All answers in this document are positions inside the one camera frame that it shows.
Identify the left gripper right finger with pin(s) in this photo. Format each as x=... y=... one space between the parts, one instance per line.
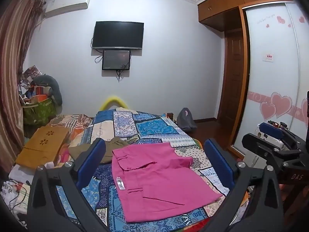
x=265 y=208

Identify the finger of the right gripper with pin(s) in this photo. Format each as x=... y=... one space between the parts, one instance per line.
x=277 y=130
x=266 y=149

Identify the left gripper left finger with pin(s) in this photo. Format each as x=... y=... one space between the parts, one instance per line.
x=45 y=211

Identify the pink pants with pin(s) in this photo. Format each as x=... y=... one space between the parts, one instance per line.
x=155 y=183

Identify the olive green pants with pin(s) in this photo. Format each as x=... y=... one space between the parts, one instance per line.
x=115 y=143

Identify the orange wooden lap desk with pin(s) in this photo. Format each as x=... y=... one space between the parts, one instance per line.
x=43 y=147

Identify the brown wooden door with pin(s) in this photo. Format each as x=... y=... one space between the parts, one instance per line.
x=233 y=77

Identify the grey backpack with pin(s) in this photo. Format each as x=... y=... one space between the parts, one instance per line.
x=185 y=120

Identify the striped orange blanket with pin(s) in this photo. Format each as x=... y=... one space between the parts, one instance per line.
x=75 y=123

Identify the green storage basket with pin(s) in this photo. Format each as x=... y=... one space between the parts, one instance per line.
x=39 y=113

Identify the blue patchwork bedspread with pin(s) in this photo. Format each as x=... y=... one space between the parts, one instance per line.
x=143 y=128

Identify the grey neck pillow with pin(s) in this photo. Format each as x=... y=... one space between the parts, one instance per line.
x=49 y=81

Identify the wooden upper cabinet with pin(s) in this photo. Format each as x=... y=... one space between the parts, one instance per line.
x=224 y=15

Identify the white air conditioner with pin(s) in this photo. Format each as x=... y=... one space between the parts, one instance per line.
x=58 y=7

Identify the small black wall monitor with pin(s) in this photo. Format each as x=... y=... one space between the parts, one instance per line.
x=116 y=60

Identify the black wall television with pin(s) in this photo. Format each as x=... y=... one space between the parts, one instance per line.
x=118 y=35

